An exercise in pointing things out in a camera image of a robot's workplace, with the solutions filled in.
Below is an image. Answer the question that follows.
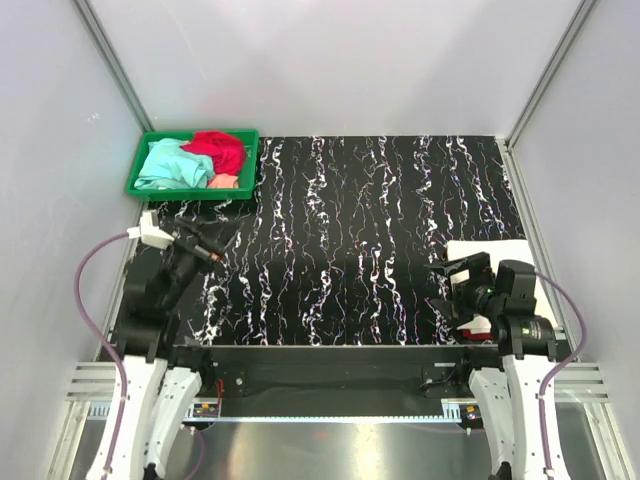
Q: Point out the teal t-shirt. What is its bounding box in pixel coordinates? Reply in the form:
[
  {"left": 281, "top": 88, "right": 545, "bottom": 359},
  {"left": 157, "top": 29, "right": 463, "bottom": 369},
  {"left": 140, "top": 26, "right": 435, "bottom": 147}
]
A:
[{"left": 134, "top": 138, "right": 215, "bottom": 190}]

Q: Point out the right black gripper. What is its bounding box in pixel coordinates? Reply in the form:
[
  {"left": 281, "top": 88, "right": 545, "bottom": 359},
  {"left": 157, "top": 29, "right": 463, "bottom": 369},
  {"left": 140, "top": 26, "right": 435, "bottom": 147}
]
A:
[{"left": 425, "top": 251, "right": 504, "bottom": 328}]

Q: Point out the black marble pattern mat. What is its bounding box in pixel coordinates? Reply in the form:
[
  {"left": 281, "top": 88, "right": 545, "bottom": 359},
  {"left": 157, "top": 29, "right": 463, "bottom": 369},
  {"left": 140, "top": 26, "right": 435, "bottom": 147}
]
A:
[{"left": 156, "top": 135, "right": 525, "bottom": 347}]

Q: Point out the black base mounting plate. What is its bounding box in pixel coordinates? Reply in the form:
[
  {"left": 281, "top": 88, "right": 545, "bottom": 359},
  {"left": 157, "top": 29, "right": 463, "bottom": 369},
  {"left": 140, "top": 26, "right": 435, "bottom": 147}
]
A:
[{"left": 169, "top": 345, "right": 502, "bottom": 399}]

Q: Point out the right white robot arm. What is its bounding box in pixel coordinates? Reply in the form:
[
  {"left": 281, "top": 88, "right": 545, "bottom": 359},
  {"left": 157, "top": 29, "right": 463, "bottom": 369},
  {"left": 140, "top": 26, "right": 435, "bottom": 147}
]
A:
[{"left": 429, "top": 252, "right": 569, "bottom": 479}]

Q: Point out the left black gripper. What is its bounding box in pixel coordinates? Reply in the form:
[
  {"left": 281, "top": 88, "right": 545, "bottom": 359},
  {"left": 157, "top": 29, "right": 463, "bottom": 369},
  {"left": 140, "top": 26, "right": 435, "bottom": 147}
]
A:
[{"left": 161, "top": 215, "right": 244, "bottom": 308}]

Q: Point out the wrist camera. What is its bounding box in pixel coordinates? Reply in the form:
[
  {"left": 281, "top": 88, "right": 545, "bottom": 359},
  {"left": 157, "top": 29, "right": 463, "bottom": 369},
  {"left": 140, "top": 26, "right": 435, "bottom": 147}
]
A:
[
  {"left": 127, "top": 210, "right": 174, "bottom": 250},
  {"left": 495, "top": 260, "right": 536, "bottom": 316}
]

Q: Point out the aluminium frame rail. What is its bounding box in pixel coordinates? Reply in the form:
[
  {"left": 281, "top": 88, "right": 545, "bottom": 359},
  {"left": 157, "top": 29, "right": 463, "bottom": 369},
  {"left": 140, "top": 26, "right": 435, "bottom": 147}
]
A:
[{"left": 67, "top": 362, "right": 609, "bottom": 403}]

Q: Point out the peach t-shirt in bin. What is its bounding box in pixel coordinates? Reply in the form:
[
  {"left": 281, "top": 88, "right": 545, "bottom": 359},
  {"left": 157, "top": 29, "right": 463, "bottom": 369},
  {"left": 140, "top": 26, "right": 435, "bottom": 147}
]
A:
[{"left": 207, "top": 173, "right": 239, "bottom": 189}]

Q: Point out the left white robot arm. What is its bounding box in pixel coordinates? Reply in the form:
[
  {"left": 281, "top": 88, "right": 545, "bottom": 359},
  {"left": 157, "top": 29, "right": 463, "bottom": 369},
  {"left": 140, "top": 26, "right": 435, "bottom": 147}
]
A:
[{"left": 73, "top": 210, "right": 240, "bottom": 479}]

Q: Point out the green plastic bin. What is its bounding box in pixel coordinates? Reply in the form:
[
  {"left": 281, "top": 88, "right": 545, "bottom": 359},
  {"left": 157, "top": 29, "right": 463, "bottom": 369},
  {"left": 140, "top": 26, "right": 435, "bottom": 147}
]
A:
[{"left": 124, "top": 129, "right": 260, "bottom": 202}]

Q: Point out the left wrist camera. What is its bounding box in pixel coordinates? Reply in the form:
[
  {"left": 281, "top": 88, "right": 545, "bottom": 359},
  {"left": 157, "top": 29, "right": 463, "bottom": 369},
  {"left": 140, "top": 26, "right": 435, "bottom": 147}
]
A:
[{"left": 127, "top": 210, "right": 174, "bottom": 250}]

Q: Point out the red t-shirt in bin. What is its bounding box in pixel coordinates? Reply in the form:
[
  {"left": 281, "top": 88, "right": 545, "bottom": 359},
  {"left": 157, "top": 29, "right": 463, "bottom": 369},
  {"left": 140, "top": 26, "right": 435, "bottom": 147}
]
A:
[{"left": 182, "top": 131, "right": 247, "bottom": 176}]

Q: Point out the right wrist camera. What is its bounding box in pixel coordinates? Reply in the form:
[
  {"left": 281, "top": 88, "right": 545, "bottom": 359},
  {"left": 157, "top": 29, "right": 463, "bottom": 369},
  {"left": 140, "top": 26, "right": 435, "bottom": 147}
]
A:
[{"left": 495, "top": 260, "right": 536, "bottom": 316}]

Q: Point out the folded white t-shirt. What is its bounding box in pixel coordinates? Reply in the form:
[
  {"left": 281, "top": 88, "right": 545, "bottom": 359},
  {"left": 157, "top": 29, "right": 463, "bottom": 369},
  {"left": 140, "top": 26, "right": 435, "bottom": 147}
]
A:
[{"left": 446, "top": 240, "right": 558, "bottom": 328}]

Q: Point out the folded red t-shirt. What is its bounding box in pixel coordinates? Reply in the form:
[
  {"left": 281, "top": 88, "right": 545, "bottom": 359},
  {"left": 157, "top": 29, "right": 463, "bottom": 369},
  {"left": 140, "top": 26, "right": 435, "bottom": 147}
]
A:
[{"left": 458, "top": 328, "right": 492, "bottom": 342}]

